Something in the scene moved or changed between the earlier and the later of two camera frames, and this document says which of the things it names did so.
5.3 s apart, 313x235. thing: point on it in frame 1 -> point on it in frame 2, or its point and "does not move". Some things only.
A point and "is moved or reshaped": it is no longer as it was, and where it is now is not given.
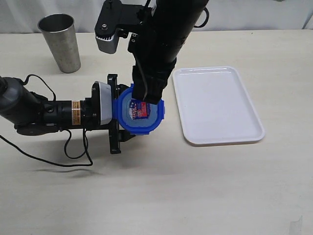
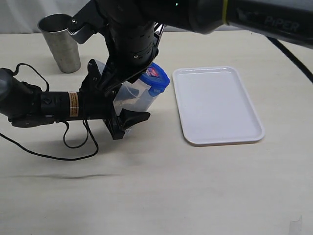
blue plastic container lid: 138,117 is moved or reshaped
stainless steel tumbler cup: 60,31 does not move
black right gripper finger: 140,89 -> 110,73
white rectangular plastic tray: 215,107 does not move
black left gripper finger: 124,135 -> 128,118
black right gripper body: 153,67 -> 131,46
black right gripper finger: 155,85 -> 127,79
